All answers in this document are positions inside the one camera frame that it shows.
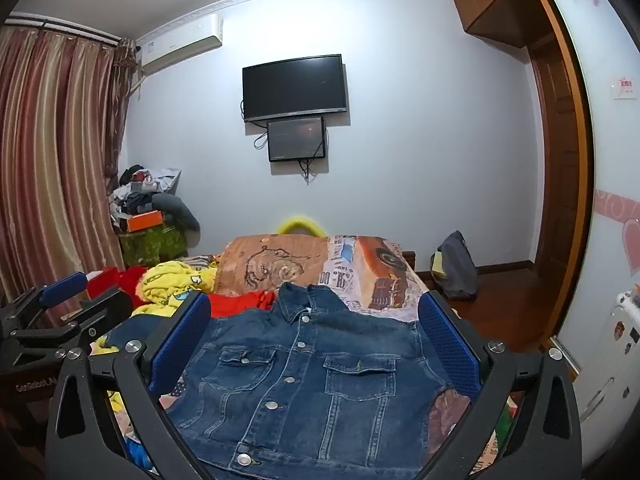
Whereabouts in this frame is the yellow foam ring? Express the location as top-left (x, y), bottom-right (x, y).
top-left (276, 215), bottom-right (329, 237)

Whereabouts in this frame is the small black monitor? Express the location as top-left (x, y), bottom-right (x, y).
top-left (266, 116), bottom-right (327, 163)

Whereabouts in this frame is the blue cloth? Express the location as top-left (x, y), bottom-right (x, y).
top-left (124, 437), bottom-right (162, 473)

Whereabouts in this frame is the white sliding door pink print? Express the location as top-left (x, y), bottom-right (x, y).
top-left (540, 0), bottom-right (640, 468)

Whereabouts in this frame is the printed blanket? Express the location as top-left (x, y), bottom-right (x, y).
top-left (112, 232), bottom-right (516, 480)

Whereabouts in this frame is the orange box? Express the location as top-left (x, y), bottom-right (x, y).
top-left (125, 211), bottom-right (165, 233)

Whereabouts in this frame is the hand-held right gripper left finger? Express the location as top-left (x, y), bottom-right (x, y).
top-left (45, 290), bottom-right (236, 480)

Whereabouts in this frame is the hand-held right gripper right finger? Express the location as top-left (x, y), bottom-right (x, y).
top-left (414, 290), bottom-right (584, 480)

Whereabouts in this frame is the pile of clutter with orange box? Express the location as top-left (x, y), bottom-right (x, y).
top-left (106, 163), bottom-right (183, 221)

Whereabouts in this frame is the white air conditioner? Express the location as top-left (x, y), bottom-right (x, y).
top-left (136, 13), bottom-right (224, 77)

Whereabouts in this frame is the yellow printed garment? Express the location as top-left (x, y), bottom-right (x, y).
top-left (90, 260), bottom-right (221, 411)

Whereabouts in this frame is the blue denim jacket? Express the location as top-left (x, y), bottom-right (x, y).
top-left (107, 281), bottom-right (456, 480)

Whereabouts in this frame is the grey pillow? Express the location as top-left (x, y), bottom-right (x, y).
top-left (150, 194), bottom-right (201, 233)

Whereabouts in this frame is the green printed box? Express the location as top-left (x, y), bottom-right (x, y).
top-left (119, 225), bottom-right (188, 267)

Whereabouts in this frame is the dark grey bag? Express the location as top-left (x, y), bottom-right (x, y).
top-left (430, 230), bottom-right (479, 302)

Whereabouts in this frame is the striped brown curtain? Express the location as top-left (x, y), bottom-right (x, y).
top-left (0, 25), bottom-right (138, 306)

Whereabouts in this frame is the wooden overhead cabinet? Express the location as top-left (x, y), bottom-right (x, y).
top-left (450, 0), bottom-right (548, 50)

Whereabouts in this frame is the wooden door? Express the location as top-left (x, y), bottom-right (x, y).
top-left (525, 0), bottom-right (596, 361)

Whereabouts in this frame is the large black television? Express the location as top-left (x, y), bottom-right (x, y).
top-left (242, 53), bottom-right (348, 123)

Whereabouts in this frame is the curtain rail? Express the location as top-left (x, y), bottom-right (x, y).
top-left (4, 11), bottom-right (125, 45)

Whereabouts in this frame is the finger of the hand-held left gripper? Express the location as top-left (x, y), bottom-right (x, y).
top-left (0, 271), bottom-right (90, 333)
top-left (9, 290), bottom-right (134, 358)

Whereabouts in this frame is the red garment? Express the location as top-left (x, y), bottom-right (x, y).
top-left (86, 266), bottom-right (277, 320)

